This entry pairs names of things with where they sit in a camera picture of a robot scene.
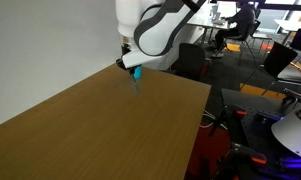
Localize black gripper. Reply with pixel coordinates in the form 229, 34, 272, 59
125, 65, 138, 76

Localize blue paper cup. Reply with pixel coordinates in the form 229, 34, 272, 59
133, 65, 143, 80

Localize black office chair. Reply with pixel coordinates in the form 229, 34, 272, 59
166, 42, 207, 82

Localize white office desk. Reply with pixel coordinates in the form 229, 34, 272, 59
187, 13, 237, 48

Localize white item on desk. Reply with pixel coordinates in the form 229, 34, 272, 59
211, 11, 226, 25

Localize black orange clamp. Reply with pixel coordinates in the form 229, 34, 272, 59
219, 142, 268, 180
209, 104, 248, 138

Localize seated person in dark clothes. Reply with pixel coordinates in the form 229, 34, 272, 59
211, 0, 257, 59

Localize black metal-legged chair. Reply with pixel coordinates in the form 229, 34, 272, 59
223, 19, 262, 66

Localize black tilted chair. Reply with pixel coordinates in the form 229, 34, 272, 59
240, 41, 299, 97

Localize grey desk top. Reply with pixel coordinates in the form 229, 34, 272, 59
277, 64, 301, 85

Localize white desk with metal leg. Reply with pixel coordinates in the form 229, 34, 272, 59
274, 18, 301, 46

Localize white floor cables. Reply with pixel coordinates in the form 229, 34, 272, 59
199, 109, 221, 129

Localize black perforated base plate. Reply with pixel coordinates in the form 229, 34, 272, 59
221, 88, 301, 180

